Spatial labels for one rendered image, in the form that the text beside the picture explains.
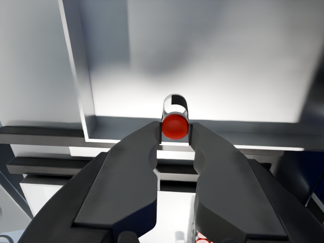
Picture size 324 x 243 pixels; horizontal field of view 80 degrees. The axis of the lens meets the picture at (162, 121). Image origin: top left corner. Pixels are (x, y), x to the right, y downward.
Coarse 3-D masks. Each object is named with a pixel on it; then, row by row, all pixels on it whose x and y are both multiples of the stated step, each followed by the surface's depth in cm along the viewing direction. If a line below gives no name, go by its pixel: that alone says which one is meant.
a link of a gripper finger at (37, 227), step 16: (96, 160) 9; (80, 176) 8; (64, 192) 7; (80, 192) 7; (48, 208) 7; (64, 208) 7; (80, 208) 7; (32, 224) 6; (48, 224) 6; (64, 224) 6; (32, 240) 6; (48, 240) 6; (64, 240) 6; (80, 240) 6; (96, 240) 6; (112, 240) 7
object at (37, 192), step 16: (32, 176) 30; (48, 176) 30; (64, 176) 30; (32, 192) 31; (48, 192) 34; (160, 192) 28; (176, 192) 28; (192, 192) 28; (32, 208) 31; (160, 208) 35; (176, 208) 35; (192, 208) 34; (160, 224) 37; (176, 224) 37; (192, 224) 36; (144, 240) 39; (160, 240) 39; (176, 240) 39
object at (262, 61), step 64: (64, 0) 18; (128, 0) 20; (192, 0) 20; (256, 0) 20; (320, 0) 19; (128, 64) 23; (192, 64) 23; (256, 64) 23; (320, 64) 22; (128, 128) 27; (256, 128) 26; (320, 128) 26
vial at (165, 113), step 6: (168, 96) 17; (168, 102) 16; (162, 108) 16; (168, 108) 15; (174, 108) 15; (180, 108) 15; (162, 114) 15; (168, 114) 14; (180, 114) 14; (186, 114) 15; (162, 120) 14
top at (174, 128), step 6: (174, 114) 14; (168, 120) 14; (174, 120) 14; (180, 120) 14; (186, 120) 14; (162, 126) 14; (168, 126) 14; (174, 126) 14; (180, 126) 14; (186, 126) 14; (162, 132) 14; (168, 132) 14; (174, 132) 14; (180, 132) 14; (186, 132) 14; (174, 138) 14; (180, 138) 15
